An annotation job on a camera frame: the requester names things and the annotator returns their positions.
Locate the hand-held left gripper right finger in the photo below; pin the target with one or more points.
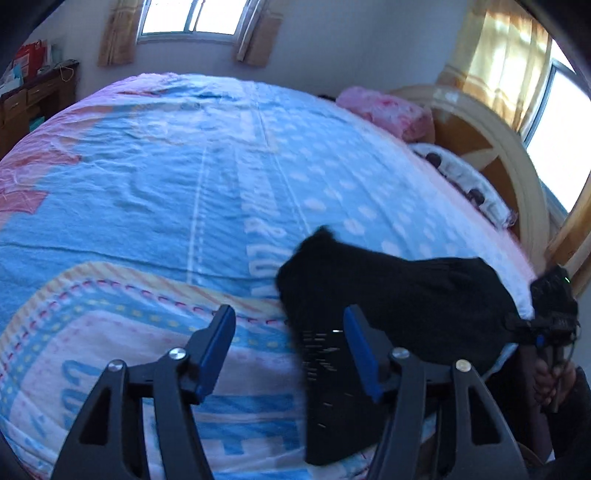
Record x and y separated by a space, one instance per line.
362 360

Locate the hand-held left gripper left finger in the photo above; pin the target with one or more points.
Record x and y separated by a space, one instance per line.
214 350

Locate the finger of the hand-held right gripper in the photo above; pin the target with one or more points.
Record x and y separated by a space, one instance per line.
524 325

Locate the black pants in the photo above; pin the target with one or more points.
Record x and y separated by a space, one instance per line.
415 295

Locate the person's right forearm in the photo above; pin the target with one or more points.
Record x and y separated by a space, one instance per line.
540 429

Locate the person's right hand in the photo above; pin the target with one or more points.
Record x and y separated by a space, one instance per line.
545 381

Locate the white printed pillow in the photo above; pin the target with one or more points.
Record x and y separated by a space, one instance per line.
461 180

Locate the window beside headboard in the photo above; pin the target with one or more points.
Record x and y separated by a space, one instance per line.
563 124

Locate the wooden headboard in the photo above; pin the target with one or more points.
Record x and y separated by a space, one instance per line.
485 134

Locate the blue pink printed bedsheet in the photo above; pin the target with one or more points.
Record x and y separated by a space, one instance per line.
138 184

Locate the long yellow curtain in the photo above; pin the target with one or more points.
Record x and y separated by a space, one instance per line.
498 60

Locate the pink pillow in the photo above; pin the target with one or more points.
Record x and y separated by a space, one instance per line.
388 110

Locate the wooden desk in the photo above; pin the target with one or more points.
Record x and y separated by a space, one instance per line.
41 94

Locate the short tan curtain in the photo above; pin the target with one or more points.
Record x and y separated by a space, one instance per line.
117 32
258 32

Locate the white paper bag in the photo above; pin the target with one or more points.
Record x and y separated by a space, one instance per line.
54 54

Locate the window with short curtains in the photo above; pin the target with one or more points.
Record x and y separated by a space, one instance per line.
166 16

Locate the red paper bag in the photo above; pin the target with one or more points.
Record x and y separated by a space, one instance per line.
30 57

